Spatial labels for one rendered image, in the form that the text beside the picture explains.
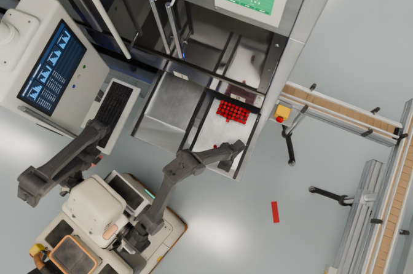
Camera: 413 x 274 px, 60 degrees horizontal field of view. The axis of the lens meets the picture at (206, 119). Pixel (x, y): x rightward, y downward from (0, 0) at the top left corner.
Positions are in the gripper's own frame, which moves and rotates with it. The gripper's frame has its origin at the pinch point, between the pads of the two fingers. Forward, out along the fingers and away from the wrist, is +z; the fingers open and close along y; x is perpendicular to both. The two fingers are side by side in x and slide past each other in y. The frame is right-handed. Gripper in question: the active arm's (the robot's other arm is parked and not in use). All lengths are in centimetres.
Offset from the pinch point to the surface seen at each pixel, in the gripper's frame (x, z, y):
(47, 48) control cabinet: 89, -56, -2
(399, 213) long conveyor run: -91, -4, 14
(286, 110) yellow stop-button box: -17.8, -17.7, 36.3
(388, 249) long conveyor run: -92, -1, -4
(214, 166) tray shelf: 5.5, 3.9, -2.0
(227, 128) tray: 8.0, 0.0, 20.8
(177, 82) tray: 46, -2, 34
